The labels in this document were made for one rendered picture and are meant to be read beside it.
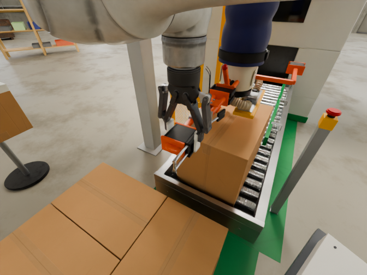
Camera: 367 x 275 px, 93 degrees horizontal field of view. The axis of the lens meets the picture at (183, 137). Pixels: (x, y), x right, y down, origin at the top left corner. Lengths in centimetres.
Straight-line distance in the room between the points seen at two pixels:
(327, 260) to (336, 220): 132
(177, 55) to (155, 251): 90
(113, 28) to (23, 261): 117
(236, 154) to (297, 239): 116
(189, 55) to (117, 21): 18
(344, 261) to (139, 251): 82
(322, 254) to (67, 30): 89
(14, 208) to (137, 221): 147
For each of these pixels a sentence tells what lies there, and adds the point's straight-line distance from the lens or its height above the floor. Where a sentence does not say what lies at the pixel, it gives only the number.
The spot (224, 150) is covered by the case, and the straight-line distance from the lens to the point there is 87.
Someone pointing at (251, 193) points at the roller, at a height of 54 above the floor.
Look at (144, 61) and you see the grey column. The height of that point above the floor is 108.
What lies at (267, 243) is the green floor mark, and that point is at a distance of 175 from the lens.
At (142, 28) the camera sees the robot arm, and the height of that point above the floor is 149.
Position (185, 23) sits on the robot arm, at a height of 149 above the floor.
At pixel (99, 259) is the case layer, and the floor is 54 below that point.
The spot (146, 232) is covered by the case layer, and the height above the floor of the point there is 54.
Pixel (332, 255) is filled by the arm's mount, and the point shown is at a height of 83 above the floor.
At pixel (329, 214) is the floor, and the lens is 216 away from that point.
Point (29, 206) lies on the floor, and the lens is 227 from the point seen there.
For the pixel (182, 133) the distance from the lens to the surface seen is 49.
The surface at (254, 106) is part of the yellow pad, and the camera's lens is 97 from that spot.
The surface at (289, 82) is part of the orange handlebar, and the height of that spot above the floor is 120.
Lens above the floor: 152
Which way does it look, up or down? 38 degrees down
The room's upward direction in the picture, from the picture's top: straight up
